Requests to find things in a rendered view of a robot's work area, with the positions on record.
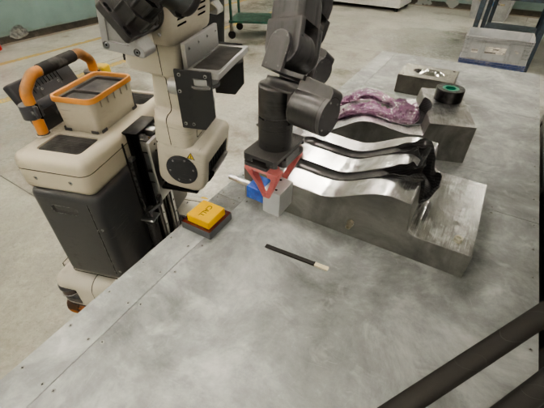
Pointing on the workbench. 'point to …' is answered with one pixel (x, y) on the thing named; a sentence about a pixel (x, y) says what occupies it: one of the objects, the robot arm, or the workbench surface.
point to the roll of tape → (449, 93)
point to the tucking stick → (297, 257)
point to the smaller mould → (422, 78)
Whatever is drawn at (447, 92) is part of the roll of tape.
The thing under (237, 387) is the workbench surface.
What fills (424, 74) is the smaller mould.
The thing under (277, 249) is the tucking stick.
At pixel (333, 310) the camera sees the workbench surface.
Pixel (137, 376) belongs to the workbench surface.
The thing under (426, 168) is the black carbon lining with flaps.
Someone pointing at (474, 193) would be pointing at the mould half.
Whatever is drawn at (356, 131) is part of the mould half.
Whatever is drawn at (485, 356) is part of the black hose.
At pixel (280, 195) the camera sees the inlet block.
